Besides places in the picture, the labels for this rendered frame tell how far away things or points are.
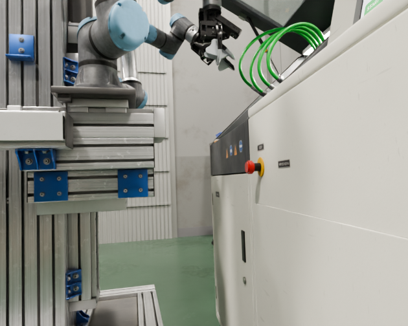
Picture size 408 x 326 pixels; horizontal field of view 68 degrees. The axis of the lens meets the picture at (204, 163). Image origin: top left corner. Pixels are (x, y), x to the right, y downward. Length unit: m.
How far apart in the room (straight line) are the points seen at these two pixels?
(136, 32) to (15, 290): 0.88
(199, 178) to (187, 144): 0.51
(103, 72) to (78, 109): 0.13
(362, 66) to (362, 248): 0.24
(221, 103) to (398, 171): 4.12
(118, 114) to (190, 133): 3.37
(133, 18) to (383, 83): 0.67
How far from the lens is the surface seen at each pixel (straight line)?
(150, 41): 1.38
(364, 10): 0.97
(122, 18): 0.89
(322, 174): 0.54
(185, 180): 4.18
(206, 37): 1.23
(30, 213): 1.15
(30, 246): 1.17
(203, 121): 4.33
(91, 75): 0.97
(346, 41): 0.50
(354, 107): 0.47
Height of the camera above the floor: 0.77
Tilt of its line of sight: 3 degrees up
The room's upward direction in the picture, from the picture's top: 2 degrees counter-clockwise
